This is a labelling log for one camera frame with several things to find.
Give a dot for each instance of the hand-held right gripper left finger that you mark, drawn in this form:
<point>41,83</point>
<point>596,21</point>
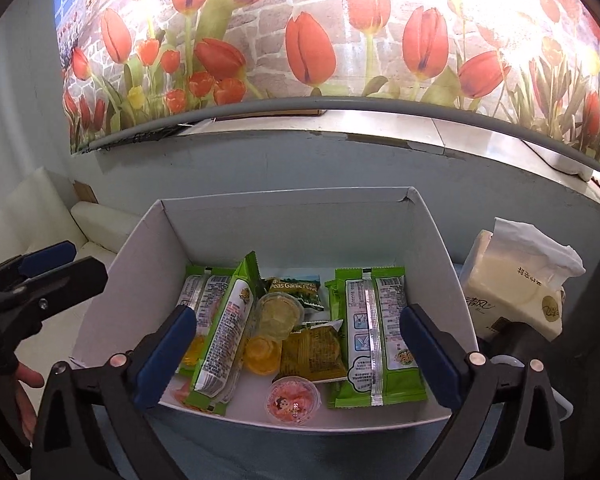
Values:
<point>165,360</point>

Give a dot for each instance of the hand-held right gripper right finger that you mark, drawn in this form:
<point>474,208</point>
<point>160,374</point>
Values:
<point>430,360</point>

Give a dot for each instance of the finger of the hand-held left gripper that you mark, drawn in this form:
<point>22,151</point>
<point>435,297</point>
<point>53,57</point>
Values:
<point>70,282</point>
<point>47,257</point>

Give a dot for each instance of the yellow jelly cup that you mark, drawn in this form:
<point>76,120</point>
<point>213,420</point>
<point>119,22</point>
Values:
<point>262,355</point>
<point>197,350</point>
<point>280,317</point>

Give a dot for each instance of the pink jelly cup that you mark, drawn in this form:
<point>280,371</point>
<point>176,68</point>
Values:
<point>182,392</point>
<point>292,402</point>

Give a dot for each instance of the yellow biscuit packet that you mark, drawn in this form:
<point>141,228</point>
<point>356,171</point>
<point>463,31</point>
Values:
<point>312,352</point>

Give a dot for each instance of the green pea snack packet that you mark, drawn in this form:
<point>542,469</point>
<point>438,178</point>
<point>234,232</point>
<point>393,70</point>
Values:
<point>295,287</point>

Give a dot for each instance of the white cardboard box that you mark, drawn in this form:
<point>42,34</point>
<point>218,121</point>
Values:
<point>305,230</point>

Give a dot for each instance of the person's left hand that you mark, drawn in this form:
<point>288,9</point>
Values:
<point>30,376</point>

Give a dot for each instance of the green wafer packet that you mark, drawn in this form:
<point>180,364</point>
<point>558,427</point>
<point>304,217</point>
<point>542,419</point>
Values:
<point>375,340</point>
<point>227,340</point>
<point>200,295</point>

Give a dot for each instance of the white sofa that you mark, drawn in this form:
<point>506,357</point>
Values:
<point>95,220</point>

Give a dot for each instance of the brown cardboard piece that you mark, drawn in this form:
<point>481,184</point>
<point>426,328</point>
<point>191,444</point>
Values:
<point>85,191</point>

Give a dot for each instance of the white tissue pack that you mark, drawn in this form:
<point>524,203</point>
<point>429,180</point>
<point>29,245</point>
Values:
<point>515,290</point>

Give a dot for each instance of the metal window sill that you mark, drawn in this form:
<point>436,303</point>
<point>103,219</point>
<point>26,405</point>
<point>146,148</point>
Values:
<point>380,122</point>

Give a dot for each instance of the tulip print roller blind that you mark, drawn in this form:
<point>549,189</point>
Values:
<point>330,25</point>

